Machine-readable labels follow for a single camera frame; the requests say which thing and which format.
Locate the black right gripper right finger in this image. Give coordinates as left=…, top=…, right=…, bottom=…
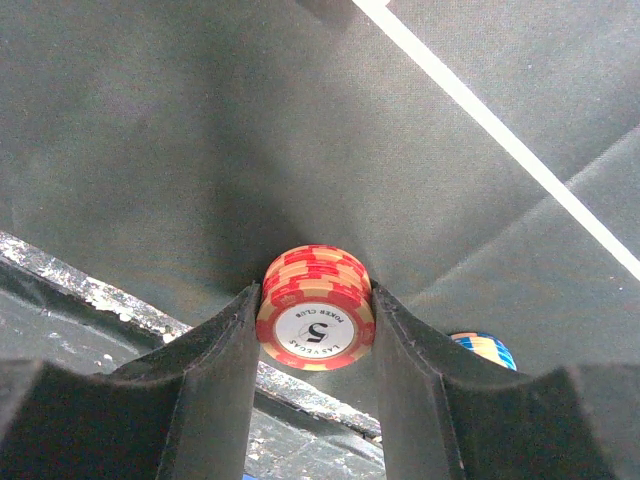
left=372, top=286, right=639, bottom=479

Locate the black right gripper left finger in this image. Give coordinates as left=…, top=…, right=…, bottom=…
left=1, top=285, right=260, bottom=479

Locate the red poker chip stack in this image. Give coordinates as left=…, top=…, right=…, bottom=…
left=256, top=244, right=376, bottom=371

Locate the black texas holdem poker mat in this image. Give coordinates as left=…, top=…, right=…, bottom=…
left=1, top=1, right=639, bottom=374

